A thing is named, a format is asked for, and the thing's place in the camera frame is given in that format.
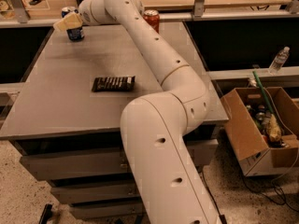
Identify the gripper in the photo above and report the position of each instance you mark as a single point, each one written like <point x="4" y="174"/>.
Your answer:
<point x="84" y="12"/>

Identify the blue pepsi can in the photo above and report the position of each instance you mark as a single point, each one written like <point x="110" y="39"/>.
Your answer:
<point x="73" y="34"/>

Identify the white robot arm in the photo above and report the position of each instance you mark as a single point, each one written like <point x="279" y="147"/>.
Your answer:
<point x="153" y="125"/>

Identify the red coca-cola can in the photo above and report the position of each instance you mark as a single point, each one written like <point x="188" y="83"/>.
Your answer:
<point x="152" y="17"/>

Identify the small black object on shelf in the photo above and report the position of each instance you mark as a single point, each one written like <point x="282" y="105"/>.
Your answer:
<point x="34" y="2"/>

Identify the dark snack bar wrapper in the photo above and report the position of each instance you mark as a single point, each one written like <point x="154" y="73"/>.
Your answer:
<point x="113" y="84"/>

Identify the grey drawer cabinet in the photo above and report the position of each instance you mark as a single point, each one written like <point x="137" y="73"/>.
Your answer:
<point x="57" y="101"/>

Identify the middle grey drawer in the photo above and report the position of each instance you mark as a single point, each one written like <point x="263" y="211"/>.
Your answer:
<point x="124" y="188"/>

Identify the grey drawer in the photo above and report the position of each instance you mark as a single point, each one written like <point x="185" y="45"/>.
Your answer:
<point x="106" y="209"/>
<point x="58" y="158"/>
<point x="124" y="188"/>

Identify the top grey drawer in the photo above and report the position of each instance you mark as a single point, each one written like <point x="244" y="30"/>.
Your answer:
<point x="58" y="158"/>

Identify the green stick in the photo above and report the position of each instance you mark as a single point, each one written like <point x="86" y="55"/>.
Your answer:
<point x="265" y="96"/>

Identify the black object on floor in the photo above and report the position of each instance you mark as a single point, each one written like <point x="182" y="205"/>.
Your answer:
<point x="46" y="214"/>

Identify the bottom grey drawer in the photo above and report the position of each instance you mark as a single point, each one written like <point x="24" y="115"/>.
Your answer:
<point x="106" y="209"/>

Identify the clear plastic water bottle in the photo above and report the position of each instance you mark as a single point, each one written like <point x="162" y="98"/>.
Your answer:
<point x="279" y="61"/>

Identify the brown cardboard box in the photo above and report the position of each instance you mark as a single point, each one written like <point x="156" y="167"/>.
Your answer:
<point x="252" y="150"/>

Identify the metal railing frame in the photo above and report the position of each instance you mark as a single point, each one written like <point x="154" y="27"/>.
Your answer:
<point x="19" y="13"/>

